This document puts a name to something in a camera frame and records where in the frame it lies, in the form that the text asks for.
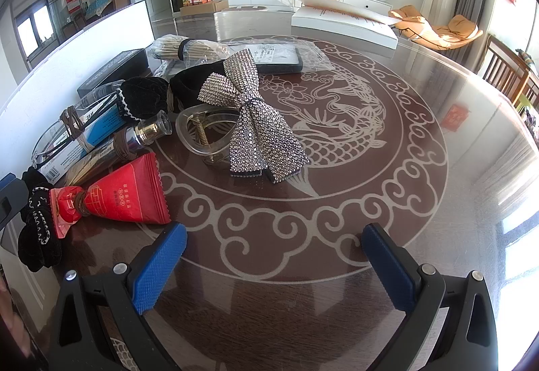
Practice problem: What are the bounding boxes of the large white box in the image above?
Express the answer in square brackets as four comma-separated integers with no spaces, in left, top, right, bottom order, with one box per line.
[0,0,157,176]

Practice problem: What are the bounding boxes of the orange lounge chair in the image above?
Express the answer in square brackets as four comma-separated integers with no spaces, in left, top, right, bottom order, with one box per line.
[388,4,484,51]

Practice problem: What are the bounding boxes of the silver eye cream tube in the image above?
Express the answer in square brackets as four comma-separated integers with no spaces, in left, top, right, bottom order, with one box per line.
[63,110,173,186]

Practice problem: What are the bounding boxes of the rhinestone bow hair clip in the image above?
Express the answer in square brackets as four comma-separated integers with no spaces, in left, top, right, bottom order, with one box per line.
[198,50,310,185]

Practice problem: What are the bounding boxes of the blue white medicine box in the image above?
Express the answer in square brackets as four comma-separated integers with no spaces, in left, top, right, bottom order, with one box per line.
[36,103,139,184]

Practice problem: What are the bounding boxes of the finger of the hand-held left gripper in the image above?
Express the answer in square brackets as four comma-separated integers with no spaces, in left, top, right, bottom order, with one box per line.
[0,173,22,230]

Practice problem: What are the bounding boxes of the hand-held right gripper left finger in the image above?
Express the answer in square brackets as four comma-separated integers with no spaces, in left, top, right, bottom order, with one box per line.
[48,221,188,371]

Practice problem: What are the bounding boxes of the black scrunchie with white stitching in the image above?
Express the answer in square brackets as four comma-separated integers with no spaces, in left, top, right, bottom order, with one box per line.
[17,166,64,273]

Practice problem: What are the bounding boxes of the wooden chair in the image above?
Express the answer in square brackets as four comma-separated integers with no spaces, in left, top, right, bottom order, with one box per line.
[480,34,539,111]

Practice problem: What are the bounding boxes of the cotton swab bundle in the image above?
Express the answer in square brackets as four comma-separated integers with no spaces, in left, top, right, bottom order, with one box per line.
[149,35,230,62]

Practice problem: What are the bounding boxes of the red snack packet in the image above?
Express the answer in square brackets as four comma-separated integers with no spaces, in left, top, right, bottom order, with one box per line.
[48,152,172,239]

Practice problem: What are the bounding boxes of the balcony window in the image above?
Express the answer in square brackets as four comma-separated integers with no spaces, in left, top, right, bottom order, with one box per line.
[14,2,57,60]

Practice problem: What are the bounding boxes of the dark grey box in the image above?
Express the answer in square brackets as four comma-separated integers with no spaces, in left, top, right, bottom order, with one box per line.
[77,49,149,99]

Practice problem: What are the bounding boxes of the black velvet cloth bundle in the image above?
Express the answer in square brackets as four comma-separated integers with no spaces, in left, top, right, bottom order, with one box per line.
[116,59,230,121]

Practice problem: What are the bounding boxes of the clear hair claw clip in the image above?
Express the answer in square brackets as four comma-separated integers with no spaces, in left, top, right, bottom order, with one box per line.
[175,103,241,165]

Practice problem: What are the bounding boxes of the phone case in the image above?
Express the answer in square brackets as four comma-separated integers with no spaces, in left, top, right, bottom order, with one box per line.
[219,40,333,74]

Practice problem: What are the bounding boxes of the flat cardboard box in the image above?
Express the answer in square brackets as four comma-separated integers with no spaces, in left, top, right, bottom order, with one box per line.
[180,0,229,14]

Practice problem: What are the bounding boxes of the brown hair tie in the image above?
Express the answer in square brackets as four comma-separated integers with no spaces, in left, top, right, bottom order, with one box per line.
[114,133,139,157]
[61,107,87,142]

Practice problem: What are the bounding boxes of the flat white gift box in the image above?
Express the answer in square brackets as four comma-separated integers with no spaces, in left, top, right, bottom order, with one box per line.
[291,0,400,51]

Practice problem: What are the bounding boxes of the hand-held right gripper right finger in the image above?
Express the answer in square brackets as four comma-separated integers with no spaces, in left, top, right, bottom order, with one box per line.
[361,223,500,371]

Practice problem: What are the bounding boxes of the clear frame glasses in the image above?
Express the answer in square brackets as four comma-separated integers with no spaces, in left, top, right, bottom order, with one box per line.
[31,78,127,172]

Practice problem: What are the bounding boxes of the red paper square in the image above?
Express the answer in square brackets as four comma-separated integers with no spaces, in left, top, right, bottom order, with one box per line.
[442,105,464,130]

